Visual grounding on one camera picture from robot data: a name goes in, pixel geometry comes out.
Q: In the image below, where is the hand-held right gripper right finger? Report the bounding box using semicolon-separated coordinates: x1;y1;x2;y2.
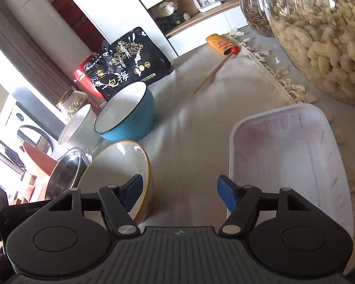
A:
217;175;312;237

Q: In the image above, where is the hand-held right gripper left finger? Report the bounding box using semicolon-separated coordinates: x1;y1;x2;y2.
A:
49;174;144;237

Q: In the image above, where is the yellow-rimmed bowl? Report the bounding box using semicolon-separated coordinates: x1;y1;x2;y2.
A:
75;140;152;224

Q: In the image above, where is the steel bowl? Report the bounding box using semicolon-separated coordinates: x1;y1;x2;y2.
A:
44;147;92;202

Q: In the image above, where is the blue bowl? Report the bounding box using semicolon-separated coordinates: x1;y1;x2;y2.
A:
94;81;156;142

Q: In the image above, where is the white floral bowl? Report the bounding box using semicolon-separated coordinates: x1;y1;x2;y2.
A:
58;103;101;151

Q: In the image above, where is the orange plastic stool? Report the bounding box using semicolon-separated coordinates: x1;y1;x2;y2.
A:
22;141;58;178

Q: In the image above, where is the white tablecloth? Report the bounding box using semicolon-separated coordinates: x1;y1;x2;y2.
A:
47;27;355;234

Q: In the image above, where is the gold-lidded glass jar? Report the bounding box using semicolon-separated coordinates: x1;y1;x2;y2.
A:
56;86;91;122

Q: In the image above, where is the wooden chopstick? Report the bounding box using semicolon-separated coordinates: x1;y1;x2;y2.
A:
194;54;230;93

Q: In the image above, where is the red vase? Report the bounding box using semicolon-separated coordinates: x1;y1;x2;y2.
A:
73;52;105;101

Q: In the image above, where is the black snack bag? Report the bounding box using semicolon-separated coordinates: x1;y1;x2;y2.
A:
84;27;172;101

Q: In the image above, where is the cream tasseled table runner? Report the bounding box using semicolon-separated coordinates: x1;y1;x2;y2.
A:
225;28;355;273

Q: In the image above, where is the beige curtain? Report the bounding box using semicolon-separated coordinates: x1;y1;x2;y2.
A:
0;15;77;116

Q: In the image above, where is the orange stick tool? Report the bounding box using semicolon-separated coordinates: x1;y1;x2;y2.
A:
206;34;240;56

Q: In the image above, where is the glass jar of sunflower seeds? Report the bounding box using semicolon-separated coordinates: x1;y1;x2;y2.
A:
232;0;275;37

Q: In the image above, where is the shell ornament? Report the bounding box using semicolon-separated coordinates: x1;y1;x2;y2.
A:
157;1;179;18

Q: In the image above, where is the glass jar of peanuts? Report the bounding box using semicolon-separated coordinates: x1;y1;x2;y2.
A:
256;0;355;107

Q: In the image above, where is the white and wood wall cabinet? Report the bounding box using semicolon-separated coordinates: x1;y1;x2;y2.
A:
121;0;258;57

